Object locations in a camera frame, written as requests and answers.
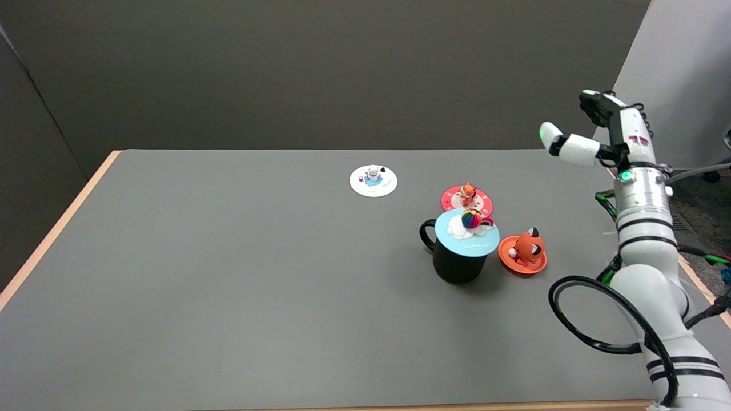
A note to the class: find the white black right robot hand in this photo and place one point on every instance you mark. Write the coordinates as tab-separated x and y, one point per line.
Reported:
631	134

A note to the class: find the blue sky cup lid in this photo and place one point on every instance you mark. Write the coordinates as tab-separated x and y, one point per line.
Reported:
465	242

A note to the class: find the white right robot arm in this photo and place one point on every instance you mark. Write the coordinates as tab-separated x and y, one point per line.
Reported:
648	274

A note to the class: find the orange fox cup lid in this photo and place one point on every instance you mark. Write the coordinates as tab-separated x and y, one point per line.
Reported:
525	254

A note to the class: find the red tiger cup lid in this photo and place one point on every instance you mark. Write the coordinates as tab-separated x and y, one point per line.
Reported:
457	200

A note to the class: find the white cup lid with figure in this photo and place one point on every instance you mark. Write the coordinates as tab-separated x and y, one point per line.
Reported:
373	182

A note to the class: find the office chair base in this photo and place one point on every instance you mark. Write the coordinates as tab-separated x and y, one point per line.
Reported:
699	169

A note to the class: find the floor vent grille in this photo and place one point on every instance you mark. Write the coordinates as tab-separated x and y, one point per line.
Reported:
682	222

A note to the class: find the black mug teal inside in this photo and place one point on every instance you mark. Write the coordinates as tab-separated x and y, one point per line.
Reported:
457	268

